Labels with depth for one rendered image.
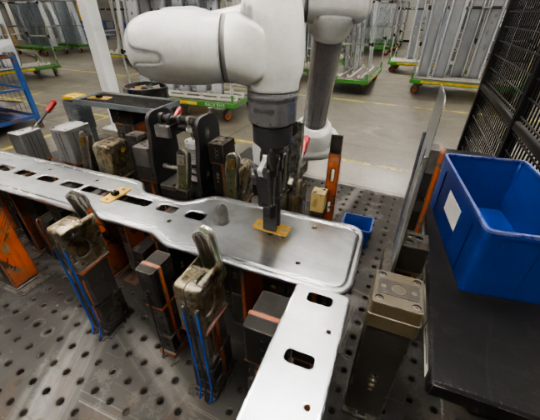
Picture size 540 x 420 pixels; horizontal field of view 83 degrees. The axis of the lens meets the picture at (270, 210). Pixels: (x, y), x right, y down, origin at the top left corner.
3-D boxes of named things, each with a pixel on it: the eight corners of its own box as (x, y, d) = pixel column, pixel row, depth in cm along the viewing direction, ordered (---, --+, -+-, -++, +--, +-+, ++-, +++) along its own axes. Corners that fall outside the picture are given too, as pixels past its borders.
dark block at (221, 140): (220, 254, 109) (207, 142, 87) (229, 242, 115) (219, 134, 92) (232, 258, 108) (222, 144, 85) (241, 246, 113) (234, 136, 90)
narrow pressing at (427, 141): (386, 287, 57) (441, 97, 39) (390, 249, 66) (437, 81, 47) (389, 287, 57) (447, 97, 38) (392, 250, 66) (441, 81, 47)
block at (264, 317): (239, 407, 67) (230, 327, 52) (259, 362, 76) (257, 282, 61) (280, 425, 64) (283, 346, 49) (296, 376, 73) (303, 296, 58)
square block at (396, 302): (340, 412, 67) (370, 300, 47) (347, 377, 73) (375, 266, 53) (378, 427, 64) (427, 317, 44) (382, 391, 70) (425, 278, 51)
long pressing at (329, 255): (-80, 173, 99) (-83, 169, 98) (-5, 149, 117) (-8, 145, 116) (349, 302, 56) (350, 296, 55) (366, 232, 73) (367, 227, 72)
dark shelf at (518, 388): (422, 393, 41) (429, 382, 39) (420, 152, 111) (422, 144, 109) (637, 472, 34) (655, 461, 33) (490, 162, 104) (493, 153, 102)
